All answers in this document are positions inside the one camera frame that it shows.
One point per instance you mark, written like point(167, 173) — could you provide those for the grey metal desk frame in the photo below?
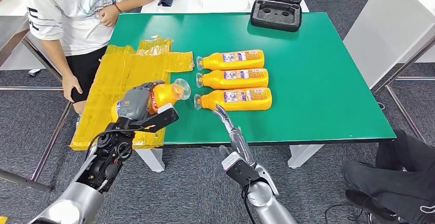
point(414, 78)

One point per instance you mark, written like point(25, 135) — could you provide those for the white table leg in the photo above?
point(151, 159)
point(304, 154)

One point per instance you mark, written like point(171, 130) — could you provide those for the person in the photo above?
point(74, 12)
point(401, 178)

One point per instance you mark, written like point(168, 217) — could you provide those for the yellow taped cardboard mat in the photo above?
point(115, 69)

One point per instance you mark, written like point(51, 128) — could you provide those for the grey metal table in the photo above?
point(12, 32)

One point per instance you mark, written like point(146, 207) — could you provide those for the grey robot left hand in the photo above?
point(134, 103)

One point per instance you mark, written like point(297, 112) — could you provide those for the orange detergent bottle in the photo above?
point(234, 63)
point(234, 104)
point(234, 82)
point(163, 95)

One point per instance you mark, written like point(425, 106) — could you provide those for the small white floor object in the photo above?
point(34, 72)

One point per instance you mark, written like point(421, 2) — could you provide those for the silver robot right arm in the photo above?
point(268, 205)

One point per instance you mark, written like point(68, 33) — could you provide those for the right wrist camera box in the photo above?
point(239, 169)

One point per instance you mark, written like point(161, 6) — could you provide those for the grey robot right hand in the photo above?
point(243, 146)

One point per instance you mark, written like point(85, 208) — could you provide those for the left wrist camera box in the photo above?
point(158, 119)

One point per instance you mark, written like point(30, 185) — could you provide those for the black foam carrying case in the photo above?
point(275, 15)

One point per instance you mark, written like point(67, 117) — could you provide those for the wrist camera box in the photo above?
point(239, 169)
point(158, 119)

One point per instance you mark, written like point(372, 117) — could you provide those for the white desk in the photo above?
point(20, 63)
point(384, 25)

